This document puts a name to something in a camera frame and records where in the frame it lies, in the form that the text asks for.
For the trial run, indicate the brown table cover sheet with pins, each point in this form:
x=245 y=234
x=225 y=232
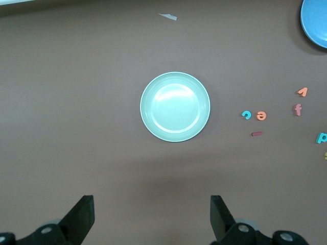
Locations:
x=76 y=76

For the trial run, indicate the teal foam letter c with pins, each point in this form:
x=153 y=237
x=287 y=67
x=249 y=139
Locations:
x=250 y=114

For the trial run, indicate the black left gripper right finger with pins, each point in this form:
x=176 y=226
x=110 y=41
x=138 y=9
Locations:
x=221 y=219

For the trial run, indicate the dark red foam letter l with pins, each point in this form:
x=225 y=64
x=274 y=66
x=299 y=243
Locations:
x=256 y=134

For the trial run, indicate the salmon foam letter f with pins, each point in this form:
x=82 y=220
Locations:
x=297 y=110

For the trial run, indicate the blue plate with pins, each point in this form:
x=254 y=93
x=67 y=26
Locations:
x=315 y=20

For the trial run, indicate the orange foam letter v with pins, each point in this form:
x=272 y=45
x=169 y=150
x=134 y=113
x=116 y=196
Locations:
x=304 y=91

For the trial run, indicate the teal foam letter d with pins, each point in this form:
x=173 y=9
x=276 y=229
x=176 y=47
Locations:
x=318 y=139

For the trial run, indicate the orange foam letter e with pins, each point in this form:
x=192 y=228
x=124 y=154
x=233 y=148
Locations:
x=265 y=116

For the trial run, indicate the white tape scrap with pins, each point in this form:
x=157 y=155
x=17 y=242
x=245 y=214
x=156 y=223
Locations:
x=168 y=16

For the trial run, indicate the pale green plate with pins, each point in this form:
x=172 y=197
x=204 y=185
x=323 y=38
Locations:
x=175 y=107

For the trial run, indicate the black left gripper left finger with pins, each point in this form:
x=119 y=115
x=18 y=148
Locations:
x=76 y=219

